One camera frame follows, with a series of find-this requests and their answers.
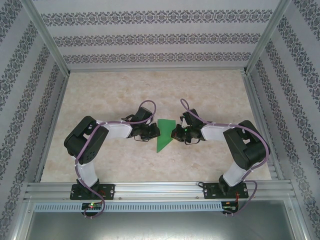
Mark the grey metal sheet panel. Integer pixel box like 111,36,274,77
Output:
23,211,307,240

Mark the aluminium frame post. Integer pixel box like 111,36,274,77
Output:
242,0,293,76
19,0,71,77

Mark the aluminium side rail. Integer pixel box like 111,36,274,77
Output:
241,72,285,181
33,72,72,183

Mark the left small circuit board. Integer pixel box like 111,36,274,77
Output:
81,202,103,210

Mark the long aluminium mounting rail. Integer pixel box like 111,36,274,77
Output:
23,181,293,201

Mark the slotted grey cable duct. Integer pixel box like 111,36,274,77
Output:
33,201,223,212

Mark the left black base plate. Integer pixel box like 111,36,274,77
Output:
69,183,116,201

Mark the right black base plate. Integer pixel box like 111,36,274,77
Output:
202,182,248,200

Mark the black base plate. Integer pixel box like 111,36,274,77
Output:
202,182,248,200
69,183,116,201

